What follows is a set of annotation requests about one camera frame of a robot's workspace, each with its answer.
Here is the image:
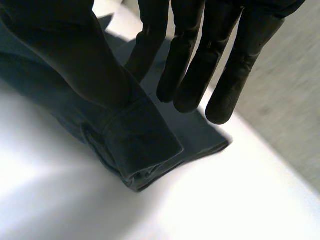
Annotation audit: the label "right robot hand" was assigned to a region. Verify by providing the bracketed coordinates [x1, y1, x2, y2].
[0, 0, 311, 125]

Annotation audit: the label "beige shorts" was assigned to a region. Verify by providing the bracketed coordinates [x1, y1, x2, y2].
[0, 17, 232, 194]

